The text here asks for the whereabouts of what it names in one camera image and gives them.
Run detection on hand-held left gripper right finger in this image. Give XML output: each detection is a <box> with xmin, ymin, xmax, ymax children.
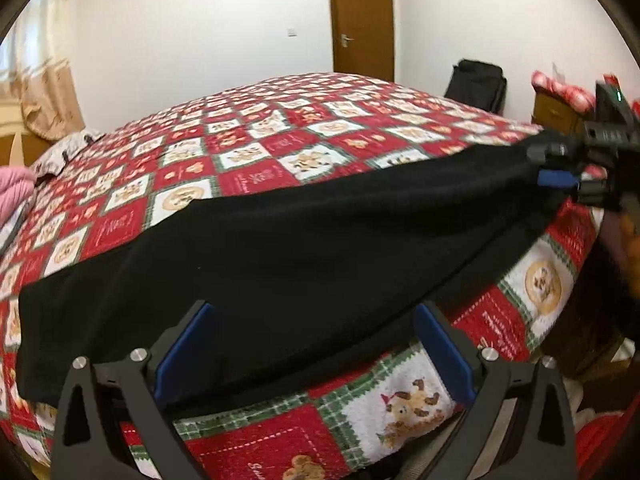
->
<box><xmin>414</xmin><ymin>302</ymin><xmax>581</xmax><ymax>480</ymax></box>

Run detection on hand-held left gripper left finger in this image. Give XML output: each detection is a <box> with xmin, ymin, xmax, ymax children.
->
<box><xmin>50</xmin><ymin>301</ymin><xmax>221</xmax><ymax>480</ymax></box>

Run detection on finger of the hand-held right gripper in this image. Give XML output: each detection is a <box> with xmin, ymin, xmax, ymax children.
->
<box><xmin>526</xmin><ymin>139</ymin><xmax>587</xmax><ymax>167</ymax></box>
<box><xmin>537</xmin><ymin>168</ymin><xmax>617</xmax><ymax>207</ymax></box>

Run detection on black pants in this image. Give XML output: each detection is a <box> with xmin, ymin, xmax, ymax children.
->
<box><xmin>15</xmin><ymin>129</ymin><xmax>571</xmax><ymax>413</ymax></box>

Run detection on wooden nightstand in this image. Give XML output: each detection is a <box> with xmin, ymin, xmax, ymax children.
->
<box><xmin>531</xmin><ymin>86</ymin><xmax>588</xmax><ymax>135</ymax></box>

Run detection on red patterned cloth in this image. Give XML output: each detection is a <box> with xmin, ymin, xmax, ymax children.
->
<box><xmin>530</xmin><ymin>70</ymin><xmax>640</xmax><ymax>116</ymax></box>

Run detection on black bag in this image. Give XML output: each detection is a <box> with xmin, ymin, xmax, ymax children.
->
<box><xmin>444</xmin><ymin>59</ymin><xmax>507</xmax><ymax>115</ymax></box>

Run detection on red checkered printed blanket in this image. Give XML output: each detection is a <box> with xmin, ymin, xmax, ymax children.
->
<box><xmin>0</xmin><ymin>72</ymin><xmax>608</xmax><ymax>480</ymax></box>

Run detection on patterned white pillow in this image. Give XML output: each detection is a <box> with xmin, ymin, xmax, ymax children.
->
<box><xmin>34</xmin><ymin>129</ymin><xmax>106</xmax><ymax>178</ymax></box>

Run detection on brown wooden door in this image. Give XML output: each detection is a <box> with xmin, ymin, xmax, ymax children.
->
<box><xmin>326</xmin><ymin>0</ymin><xmax>397</xmax><ymax>83</ymax></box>

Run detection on pink duvet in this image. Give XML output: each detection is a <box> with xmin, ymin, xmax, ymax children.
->
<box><xmin>0</xmin><ymin>165</ymin><xmax>37</xmax><ymax>221</ymax></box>

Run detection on beige curtain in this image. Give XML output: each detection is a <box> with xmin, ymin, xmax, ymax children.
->
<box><xmin>0</xmin><ymin>0</ymin><xmax>86</xmax><ymax>141</ymax></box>

